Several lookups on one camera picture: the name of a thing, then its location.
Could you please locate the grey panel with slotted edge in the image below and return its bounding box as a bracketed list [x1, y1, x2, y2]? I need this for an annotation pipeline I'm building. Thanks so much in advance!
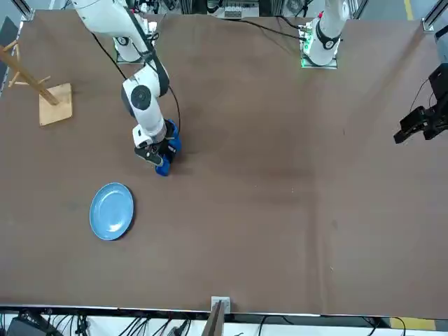
[0, 15, 24, 97]

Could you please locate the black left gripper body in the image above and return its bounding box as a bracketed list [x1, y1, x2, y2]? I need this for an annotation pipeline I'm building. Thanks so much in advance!
[428, 62, 448, 122]

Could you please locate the wooden cup rack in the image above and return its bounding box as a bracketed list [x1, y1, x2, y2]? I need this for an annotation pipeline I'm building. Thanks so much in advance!
[0, 39, 74, 127]

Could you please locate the white power strip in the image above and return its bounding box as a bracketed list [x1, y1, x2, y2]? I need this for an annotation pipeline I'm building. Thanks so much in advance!
[223, 5, 246, 19]

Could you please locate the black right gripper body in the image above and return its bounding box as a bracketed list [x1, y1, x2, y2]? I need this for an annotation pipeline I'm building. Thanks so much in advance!
[134, 138, 175, 165]

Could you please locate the blue cloth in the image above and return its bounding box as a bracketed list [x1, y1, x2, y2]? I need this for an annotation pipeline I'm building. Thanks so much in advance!
[155, 118, 182, 177]

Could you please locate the black base power cable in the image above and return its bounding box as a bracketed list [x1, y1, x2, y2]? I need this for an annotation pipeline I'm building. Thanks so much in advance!
[223, 17, 305, 40]

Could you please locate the light blue plastic plate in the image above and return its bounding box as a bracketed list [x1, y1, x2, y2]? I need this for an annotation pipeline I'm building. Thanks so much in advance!
[88, 182, 135, 242]

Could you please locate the aluminium frame post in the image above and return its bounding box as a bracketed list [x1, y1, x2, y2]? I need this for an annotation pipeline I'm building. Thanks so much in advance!
[204, 295, 232, 336]

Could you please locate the large black power box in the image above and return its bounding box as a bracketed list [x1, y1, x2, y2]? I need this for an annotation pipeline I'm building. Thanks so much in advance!
[6, 313, 53, 336]

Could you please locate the aluminium corner profile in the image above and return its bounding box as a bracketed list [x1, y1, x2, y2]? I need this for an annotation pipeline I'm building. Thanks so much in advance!
[13, 0, 36, 21]
[421, 0, 448, 32]

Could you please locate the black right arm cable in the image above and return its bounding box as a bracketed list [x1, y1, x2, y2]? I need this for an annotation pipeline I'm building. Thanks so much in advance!
[90, 31, 183, 141]

